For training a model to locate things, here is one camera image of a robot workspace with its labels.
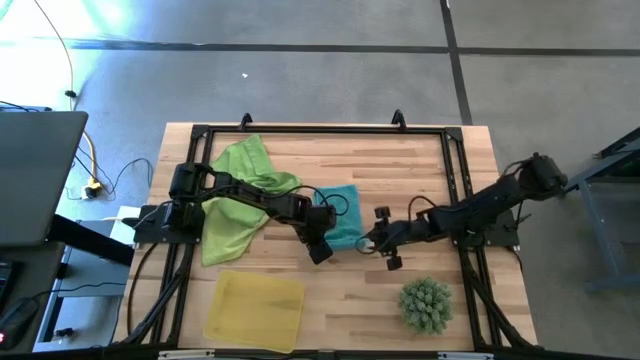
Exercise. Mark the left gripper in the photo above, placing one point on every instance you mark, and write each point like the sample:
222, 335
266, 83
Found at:
317, 220

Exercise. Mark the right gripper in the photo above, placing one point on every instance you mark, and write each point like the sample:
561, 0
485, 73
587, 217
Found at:
390, 237

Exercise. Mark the teal microfiber towel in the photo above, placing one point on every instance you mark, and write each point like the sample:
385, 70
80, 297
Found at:
347, 227

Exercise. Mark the lime yellow-green microfiber towel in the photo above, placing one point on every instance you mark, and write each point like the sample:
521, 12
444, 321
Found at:
225, 235

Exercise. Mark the green microfiber towel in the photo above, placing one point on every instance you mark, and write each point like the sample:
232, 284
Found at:
245, 160

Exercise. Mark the yellow translucent plastic basket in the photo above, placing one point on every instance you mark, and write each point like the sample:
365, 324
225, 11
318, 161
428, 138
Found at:
255, 310

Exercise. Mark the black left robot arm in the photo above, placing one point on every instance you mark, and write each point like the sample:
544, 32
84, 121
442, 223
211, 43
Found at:
240, 192

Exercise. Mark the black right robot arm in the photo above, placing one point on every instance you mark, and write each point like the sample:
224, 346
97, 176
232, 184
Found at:
480, 205

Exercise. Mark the green artificial succulent plant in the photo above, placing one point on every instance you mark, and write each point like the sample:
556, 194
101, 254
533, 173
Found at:
426, 306

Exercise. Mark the grey metal stand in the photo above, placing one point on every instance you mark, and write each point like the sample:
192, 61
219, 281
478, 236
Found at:
597, 230

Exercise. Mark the yellow power plug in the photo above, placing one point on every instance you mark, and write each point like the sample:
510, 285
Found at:
92, 189

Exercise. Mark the black desk beam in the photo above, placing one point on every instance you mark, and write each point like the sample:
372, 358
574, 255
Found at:
90, 240

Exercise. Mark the grey side desk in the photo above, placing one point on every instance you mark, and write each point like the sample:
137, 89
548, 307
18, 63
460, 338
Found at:
95, 285

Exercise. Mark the grey laptop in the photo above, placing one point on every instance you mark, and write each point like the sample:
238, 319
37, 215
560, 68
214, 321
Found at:
40, 175

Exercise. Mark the black computer mouse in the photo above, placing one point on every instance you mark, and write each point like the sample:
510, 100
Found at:
17, 320

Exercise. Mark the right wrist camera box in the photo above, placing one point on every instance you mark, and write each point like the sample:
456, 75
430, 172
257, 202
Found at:
383, 212

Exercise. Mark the black aluminium table frame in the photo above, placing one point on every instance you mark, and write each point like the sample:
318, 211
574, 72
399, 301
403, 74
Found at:
325, 129

